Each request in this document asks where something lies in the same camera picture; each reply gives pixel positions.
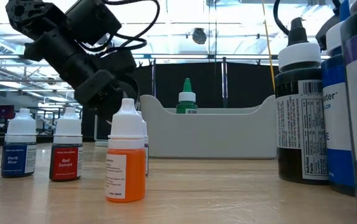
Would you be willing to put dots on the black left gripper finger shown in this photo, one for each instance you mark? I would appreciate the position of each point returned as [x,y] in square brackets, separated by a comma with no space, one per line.
[109,105]

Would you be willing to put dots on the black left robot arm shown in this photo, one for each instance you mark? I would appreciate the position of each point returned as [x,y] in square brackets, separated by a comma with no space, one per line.
[25,14]

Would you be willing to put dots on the large blue food coloring bottle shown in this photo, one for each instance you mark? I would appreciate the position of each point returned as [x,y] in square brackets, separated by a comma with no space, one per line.
[337,168]

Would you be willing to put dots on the small red food coloring bottle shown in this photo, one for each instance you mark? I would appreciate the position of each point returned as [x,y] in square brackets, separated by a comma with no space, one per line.
[66,161]

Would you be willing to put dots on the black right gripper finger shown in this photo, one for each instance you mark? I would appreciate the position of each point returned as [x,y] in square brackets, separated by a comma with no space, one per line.
[324,34]

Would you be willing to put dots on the grey plastic bin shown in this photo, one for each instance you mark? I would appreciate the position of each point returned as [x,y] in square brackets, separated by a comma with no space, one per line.
[209,137]

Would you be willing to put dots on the black metal table frame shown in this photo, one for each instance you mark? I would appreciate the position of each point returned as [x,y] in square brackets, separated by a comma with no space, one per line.
[43,140]

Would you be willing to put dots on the dark computer monitor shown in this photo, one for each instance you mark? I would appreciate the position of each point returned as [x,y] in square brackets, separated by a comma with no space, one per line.
[3,112]

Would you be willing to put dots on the large green food coloring bottle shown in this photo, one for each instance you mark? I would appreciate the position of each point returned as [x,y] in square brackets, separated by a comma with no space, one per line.
[187,85]

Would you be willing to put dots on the large black food coloring bottle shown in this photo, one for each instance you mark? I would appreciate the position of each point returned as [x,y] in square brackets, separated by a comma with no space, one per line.
[290,165]

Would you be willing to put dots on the black ceiling spotlight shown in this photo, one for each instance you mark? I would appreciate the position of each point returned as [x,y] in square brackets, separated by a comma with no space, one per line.
[199,35]

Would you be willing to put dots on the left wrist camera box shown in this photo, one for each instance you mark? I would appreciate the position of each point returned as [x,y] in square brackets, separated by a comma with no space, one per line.
[94,21]

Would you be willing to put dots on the black curtain partition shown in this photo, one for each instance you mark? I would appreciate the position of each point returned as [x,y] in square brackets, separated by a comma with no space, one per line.
[243,84]

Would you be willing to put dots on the small orange food coloring bottle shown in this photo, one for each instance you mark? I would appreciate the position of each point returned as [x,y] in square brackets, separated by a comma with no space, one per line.
[131,174]

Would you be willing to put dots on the small white-capped dropper bottle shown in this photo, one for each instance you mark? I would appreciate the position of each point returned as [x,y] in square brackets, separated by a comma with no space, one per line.
[147,149]

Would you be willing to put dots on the small dark blue coloring bottle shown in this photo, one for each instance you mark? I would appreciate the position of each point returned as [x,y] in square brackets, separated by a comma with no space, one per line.
[17,160]

